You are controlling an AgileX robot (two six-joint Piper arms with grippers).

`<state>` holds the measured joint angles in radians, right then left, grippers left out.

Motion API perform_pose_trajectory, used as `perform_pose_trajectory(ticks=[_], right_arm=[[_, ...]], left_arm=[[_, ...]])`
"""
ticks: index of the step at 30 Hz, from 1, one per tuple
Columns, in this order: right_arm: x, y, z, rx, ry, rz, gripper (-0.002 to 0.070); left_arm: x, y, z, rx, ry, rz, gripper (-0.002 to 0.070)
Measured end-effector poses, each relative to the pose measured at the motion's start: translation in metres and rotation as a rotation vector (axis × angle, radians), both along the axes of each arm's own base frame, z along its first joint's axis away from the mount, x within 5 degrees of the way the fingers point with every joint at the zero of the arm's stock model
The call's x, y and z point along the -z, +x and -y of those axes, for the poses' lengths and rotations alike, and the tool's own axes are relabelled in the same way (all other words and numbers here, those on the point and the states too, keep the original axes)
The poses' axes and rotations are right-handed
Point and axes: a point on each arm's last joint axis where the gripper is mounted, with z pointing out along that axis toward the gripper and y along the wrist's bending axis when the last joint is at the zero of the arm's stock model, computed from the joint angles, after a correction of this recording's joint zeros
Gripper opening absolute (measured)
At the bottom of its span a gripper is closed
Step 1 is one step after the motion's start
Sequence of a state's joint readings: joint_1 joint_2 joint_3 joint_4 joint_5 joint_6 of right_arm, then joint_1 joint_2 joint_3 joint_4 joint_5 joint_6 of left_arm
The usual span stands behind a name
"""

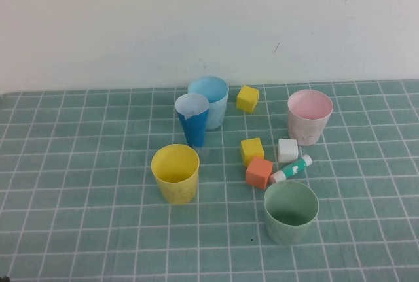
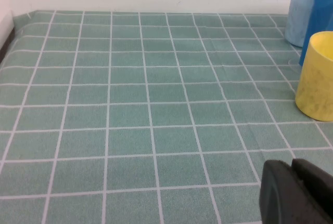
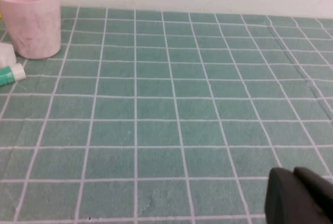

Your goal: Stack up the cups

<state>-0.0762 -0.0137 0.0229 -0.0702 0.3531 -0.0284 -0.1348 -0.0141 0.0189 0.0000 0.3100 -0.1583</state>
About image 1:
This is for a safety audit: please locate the yellow plastic cup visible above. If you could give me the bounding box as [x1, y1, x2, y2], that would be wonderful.
[151, 143, 200, 206]

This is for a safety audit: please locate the white foam cube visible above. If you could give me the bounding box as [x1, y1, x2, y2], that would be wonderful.
[277, 138, 299, 164]

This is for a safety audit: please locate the pink plastic cup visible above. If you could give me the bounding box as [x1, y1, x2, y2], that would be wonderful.
[287, 89, 334, 147]

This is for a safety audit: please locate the green plastic cup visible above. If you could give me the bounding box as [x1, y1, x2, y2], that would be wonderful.
[263, 180, 319, 246]

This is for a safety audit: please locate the blue paper cone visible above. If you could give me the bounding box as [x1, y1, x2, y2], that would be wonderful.
[174, 92, 211, 148]

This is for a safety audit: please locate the light blue plastic cup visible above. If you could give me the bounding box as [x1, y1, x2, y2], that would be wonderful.
[187, 75, 229, 130]

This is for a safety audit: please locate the yellow foam cube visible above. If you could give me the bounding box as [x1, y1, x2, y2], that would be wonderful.
[236, 85, 260, 113]
[240, 137, 264, 167]

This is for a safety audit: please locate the orange foam cube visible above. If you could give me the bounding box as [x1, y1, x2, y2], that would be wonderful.
[245, 156, 274, 191]

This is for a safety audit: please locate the green white glue stick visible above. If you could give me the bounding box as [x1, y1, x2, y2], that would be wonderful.
[269, 154, 313, 185]

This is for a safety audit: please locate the green checked tablecloth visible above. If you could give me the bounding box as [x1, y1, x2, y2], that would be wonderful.
[0, 79, 419, 282]

